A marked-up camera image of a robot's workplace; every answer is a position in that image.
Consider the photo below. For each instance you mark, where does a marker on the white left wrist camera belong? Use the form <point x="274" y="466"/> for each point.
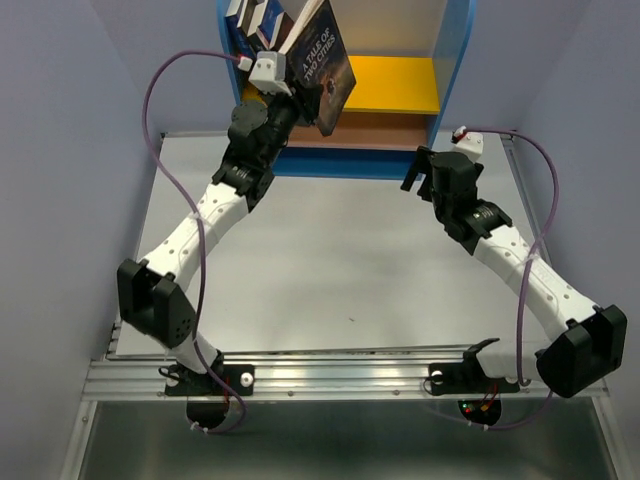
<point x="267" y="72"/>

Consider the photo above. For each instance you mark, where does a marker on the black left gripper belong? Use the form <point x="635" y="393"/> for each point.
<point x="305" y="102"/>

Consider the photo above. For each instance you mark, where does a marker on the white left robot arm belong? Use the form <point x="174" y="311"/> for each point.
<point x="152" y="290"/>

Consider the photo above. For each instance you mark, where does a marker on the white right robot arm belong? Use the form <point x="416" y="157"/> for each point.
<point x="584" y="341"/>

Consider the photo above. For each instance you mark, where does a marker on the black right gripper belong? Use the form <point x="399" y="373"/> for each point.
<point x="420" y="165"/>

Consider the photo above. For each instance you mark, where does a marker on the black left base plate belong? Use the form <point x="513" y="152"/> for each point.
<point x="182" y="382"/>

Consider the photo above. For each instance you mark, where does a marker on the Animal Farm book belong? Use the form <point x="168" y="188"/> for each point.
<point x="274" y="23"/>

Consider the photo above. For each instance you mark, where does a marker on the blue bookshelf with coloured shelves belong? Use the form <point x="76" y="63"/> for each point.
<point x="406" y="56"/>

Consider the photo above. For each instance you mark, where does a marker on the Jane Eyre blue book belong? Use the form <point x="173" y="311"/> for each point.
<point x="231" y="18"/>

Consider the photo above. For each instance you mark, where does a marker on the dark purple cover book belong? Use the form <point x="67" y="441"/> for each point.
<point x="318" y="62"/>

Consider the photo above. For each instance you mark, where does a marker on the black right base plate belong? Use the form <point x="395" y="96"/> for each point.
<point x="464" y="378"/>

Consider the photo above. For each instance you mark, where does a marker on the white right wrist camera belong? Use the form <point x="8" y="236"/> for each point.
<point x="467" y="142"/>

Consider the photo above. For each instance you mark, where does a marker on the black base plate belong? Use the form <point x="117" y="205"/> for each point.
<point x="182" y="382"/>
<point x="464" y="378"/>

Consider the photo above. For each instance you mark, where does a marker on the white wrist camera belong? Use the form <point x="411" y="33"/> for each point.
<point x="467" y="142"/>
<point x="267" y="72"/>

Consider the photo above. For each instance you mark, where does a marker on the Three Days to See book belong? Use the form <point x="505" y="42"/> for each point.
<point x="245" y="19"/>

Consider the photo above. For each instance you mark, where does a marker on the aluminium rail frame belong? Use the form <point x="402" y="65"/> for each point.
<point x="344" y="295"/>

